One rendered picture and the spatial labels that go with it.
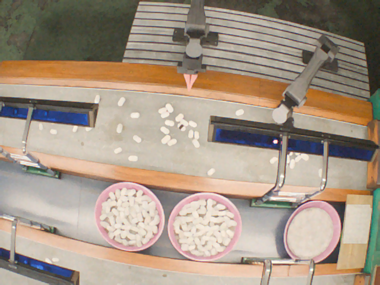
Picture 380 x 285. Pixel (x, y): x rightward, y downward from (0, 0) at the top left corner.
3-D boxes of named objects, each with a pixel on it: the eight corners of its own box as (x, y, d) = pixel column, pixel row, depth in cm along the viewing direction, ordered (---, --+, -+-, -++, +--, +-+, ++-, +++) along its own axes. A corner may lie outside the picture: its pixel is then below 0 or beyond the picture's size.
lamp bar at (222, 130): (209, 116, 134) (211, 108, 127) (371, 142, 133) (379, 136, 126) (206, 142, 131) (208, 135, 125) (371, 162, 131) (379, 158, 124)
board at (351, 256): (346, 194, 156) (347, 194, 154) (371, 196, 155) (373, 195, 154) (335, 269, 147) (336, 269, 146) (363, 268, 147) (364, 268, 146)
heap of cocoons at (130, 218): (105, 184, 163) (102, 181, 157) (164, 194, 163) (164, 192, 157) (100, 240, 157) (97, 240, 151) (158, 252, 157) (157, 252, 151)
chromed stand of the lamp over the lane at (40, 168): (31, 130, 169) (-4, 96, 126) (67, 135, 169) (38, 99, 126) (24, 171, 164) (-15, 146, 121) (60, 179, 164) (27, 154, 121)
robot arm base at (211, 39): (218, 38, 173) (219, 26, 175) (171, 33, 174) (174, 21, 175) (217, 46, 181) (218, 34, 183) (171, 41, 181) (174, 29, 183)
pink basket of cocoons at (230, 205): (160, 205, 163) (159, 202, 153) (229, 188, 165) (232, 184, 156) (179, 267, 156) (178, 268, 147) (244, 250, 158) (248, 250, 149)
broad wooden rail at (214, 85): (12, 74, 186) (1, 60, 169) (360, 114, 185) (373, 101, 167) (6, 95, 183) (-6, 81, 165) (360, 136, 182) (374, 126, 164)
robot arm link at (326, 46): (326, 63, 173) (331, 56, 141) (316, 54, 174) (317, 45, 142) (332, 54, 171) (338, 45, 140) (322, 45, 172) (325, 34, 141)
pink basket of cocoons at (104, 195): (102, 181, 164) (98, 176, 155) (168, 191, 164) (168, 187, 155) (96, 243, 157) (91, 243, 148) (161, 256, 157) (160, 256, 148)
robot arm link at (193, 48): (207, 59, 140) (209, 27, 135) (181, 56, 140) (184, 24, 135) (207, 51, 151) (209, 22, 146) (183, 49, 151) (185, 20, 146)
